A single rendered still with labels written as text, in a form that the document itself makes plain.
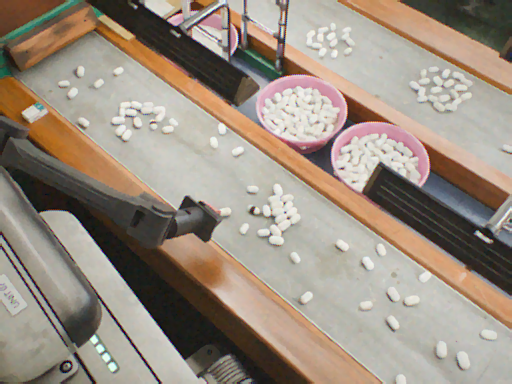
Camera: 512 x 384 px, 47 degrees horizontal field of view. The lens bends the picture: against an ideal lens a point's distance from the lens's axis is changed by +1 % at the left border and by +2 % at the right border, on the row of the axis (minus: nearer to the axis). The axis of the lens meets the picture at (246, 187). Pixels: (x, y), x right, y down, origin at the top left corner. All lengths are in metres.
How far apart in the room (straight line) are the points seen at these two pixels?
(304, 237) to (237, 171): 0.27
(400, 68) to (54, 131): 1.07
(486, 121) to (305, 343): 0.90
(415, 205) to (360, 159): 0.53
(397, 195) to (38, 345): 0.87
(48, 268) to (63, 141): 1.27
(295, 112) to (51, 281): 1.38
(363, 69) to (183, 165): 0.67
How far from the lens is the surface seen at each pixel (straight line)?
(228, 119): 1.71
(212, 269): 1.43
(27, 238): 0.49
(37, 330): 0.45
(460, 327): 1.49
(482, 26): 3.46
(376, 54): 1.99
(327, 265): 1.48
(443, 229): 1.18
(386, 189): 1.20
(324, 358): 1.36
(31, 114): 1.79
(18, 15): 1.91
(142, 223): 1.18
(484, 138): 1.84
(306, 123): 1.74
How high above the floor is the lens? 2.04
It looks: 55 degrees down
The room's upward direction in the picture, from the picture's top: 1 degrees clockwise
